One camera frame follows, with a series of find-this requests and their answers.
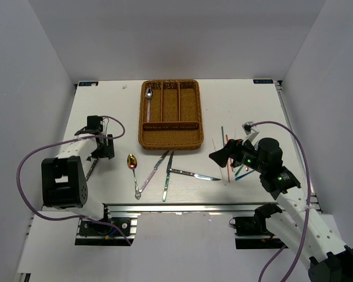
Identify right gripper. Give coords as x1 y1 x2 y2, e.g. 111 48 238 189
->
208 136 266 174

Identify green rainbow fork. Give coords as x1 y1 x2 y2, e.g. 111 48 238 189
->
235 165 245 177

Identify gold rainbow spoon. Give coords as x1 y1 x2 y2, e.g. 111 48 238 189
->
127 153 141 200

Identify pink handled silver spoon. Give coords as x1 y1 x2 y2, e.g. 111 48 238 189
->
145 87 154 122

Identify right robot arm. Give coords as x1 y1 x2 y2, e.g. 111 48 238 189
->
209 137 353 281

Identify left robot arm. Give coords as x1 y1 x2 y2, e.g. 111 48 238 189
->
41 116 115 234

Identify long orange chopstick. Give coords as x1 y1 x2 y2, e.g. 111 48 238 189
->
225 135 235 183

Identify blue fork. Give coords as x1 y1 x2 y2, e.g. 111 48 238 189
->
235 170 256 181

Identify white chopstick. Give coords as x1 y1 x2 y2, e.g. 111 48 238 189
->
212 139 227 186

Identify teal chopstick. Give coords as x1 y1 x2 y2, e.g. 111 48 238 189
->
221 126 225 146

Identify wicker cutlery tray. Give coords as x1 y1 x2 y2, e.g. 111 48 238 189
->
138 79 204 150

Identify left blue table label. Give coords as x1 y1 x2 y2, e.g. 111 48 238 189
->
78 81 99 87

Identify blue table label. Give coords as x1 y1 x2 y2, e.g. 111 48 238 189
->
78 81 99 87
252 79 274 84

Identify right blue table label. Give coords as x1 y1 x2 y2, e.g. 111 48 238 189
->
252 79 274 84

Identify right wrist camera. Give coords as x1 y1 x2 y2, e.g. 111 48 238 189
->
242 121 259 143

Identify dark handled knife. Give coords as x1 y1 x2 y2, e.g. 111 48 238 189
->
168 169 221 181

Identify aluminium table rail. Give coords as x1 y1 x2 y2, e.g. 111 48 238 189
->
42 202 321 214

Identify pink handled knife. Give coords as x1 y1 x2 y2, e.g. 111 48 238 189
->
139 150 169 193

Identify green handled knife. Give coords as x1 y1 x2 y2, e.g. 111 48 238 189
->
162 151 174 202

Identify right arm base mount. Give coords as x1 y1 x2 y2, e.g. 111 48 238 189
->
229 203 284 250

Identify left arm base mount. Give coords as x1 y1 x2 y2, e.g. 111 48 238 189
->
75 213 138 247

